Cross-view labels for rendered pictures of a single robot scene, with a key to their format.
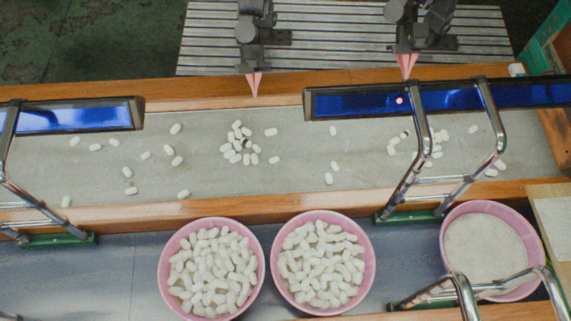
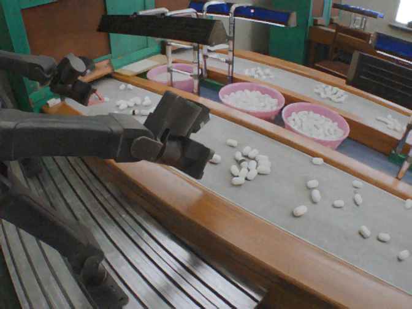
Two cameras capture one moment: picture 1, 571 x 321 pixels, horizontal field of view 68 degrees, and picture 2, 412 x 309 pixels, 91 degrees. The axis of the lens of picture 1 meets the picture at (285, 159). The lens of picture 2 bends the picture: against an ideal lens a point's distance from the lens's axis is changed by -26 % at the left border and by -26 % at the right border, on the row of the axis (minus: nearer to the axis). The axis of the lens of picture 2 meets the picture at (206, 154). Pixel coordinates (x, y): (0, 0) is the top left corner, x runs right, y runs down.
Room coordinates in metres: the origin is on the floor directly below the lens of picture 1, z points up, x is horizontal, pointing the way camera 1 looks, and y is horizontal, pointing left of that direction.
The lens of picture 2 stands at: (1.07, 0.44, 1.22)
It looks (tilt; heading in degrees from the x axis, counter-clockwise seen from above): 38 degrees down; 225
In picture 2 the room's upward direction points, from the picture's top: straight up
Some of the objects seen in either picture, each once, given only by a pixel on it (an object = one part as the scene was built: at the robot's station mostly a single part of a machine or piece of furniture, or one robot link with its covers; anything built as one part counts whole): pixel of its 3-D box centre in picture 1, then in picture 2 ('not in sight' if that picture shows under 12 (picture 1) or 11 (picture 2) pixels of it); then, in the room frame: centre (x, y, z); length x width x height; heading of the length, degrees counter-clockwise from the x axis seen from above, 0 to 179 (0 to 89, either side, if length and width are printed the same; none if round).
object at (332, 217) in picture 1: (320, 263); (251, 105); (0.26, -0.10, 0.72); 0.27 x 0.27 x 0.10
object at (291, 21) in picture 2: not in sight; (236, 10); (0.01, -0.40, 1.08); 0.62 x 0.08 x 0.07; 96
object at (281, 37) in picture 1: (264, 29); (89, 270); (1.09, 0.09, 0.71); 0.20 x 0.07 x 0.08; 91
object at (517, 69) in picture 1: (517, 72); (53, 101); (0.88, -0.73, 0.77); 0.06 x 0.04 x 0.02; 6
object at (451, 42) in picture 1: (433, 34); (26, 154); (1.09, -0.51, 0.71); 0.20 x 0.07 x 0.08; 91
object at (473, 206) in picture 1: (484, 252); (173, 80); (0.31, -0.54, 0.72); 0.27 x 0.27 x 0.10
